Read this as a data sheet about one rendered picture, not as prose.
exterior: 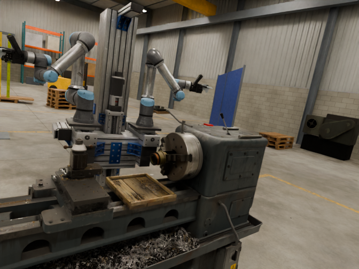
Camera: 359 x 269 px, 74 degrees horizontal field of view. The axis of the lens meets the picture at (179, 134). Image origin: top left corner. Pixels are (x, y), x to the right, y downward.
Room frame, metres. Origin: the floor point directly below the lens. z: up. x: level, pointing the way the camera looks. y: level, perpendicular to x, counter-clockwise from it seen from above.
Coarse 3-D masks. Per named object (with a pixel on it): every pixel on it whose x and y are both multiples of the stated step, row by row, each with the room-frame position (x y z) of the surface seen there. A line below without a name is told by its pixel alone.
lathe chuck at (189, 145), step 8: (168, 136) 1.57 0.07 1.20; (176, 136) 1.50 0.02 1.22; (184, 136) 1.49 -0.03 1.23; (176, 144) 1.49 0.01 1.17; (184, 144) 1.43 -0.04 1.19; (192, 144) 1.46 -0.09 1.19; (176, 152) 1.48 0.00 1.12; (184, 152) 1.42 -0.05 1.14; (192, 152) 1.42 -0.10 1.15; (192, 160) 1.41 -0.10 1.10; (176, 168) 1.46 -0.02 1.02; (184, 168) 1.40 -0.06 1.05; (192, 168) 1.42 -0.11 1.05; (168, 176) 1.52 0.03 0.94; (176, 176) 1.45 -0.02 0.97; (184, 176) 1.42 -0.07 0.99
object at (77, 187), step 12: (60, 168) 1.29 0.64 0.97; (60, 180) 1.15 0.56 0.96; (84, 180) 1.18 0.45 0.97; (96, 180) 1.20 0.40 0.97; (72, 192) 1.03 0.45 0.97; (84, 192) 1.05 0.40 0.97; (96, 192) 1.07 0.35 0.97; (72, 204) 0.98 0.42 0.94; (84, 204) 0.98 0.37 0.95; (96, 204) 1.02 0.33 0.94
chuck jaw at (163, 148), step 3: (162, 138) 1.55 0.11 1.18; (165, 138) 1.55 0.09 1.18; (168, 138) 1.57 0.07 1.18; (162, 141) 1.55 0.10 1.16; (165, 141) 1.53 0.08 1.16; (168, 141) 1.55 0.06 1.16; (162, 144) 1.51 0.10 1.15; (165, 144) 1.52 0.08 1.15; (168, 144) 1.53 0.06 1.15; (162, 147) 1.49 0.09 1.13; (165, 147) 1.50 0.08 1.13; (168, 147) 1.52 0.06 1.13; (159, 150) 1.49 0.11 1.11; (162, 150) 1.47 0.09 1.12; (165, 150) 1.49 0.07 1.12; (168, 150) 1.50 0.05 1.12; (171, 150) 1.52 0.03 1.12; (174, 150) 1.53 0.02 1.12; (168, 153) 1.53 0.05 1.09
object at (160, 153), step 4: (156, 152) 1.43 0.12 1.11; (160, 152) 1.43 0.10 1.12; (164, 152) 1.46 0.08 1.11; (152, 156) 1.44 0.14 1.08; (156, 156) 1.39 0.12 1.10; (160, 156) 1.40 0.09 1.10; (164, 156) 1.42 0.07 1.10; (152, 160) 1.44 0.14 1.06; (156, 160) 1.39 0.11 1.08; (160, 160) 1.40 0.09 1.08; (164, 160) 1.42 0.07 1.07; (152, 164) 1.42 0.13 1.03; (156, 164) 1.40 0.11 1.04; (160, 164) 1.42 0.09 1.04
